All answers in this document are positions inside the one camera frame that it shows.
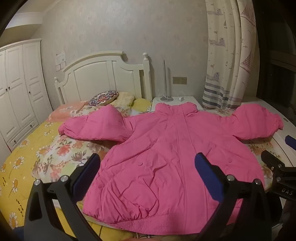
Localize boat print curtain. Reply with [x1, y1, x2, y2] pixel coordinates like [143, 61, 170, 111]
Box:
[202, 0, 258, 111]

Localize white wooden headboard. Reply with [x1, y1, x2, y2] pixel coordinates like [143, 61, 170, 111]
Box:
[54, 51, 153, 107]

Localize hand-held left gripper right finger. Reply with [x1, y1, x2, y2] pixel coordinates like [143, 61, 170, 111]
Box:
[194, 152, 271, 241]

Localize orange floral pillow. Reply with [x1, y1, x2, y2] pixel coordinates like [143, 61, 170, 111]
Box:
[49, 101, 89, 121]

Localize dark window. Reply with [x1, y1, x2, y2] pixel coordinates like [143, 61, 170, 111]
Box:
[255, 0, 296, 109]

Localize white nightstand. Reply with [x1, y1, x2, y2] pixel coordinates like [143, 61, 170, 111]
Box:
[151, 96, 204, 113]

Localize pink puffer jacket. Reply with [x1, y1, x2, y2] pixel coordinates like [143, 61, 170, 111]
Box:
[58, 103, 284, 232]

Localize yellow-green pillow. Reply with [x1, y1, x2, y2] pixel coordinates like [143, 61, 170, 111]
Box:
[130, 98, 152, 114]

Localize floral quilt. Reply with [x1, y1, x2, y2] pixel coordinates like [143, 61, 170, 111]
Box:
[31, 103, 288, 193]

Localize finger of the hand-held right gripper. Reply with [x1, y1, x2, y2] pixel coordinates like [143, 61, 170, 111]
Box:
[285, 136, 296, 149]
[261, 151, 286, 173]

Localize pale yellow pillow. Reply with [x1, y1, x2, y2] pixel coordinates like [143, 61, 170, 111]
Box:
[113, 92, 136, 107]

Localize round patterned cushion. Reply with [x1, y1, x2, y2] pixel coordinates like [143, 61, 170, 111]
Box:
[89, 91, 119, 107]

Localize white wardrobe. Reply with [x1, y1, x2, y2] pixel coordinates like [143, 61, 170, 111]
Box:
[0, 38, 54, 154]

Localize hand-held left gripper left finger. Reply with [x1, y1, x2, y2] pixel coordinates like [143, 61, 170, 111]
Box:
[24, 153, 102, 241]

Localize white wall stickers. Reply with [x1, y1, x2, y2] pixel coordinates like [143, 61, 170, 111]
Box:
[55, 52, 67, 71]

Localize yellow daisy bed sheet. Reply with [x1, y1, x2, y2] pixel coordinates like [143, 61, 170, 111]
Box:
[0, 119, 93, 232]

